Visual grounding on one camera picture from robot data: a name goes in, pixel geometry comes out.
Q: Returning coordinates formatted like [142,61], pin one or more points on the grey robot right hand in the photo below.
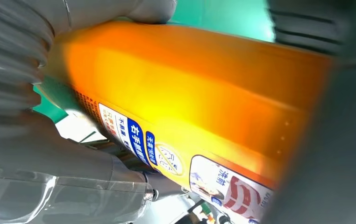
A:
[336,154]

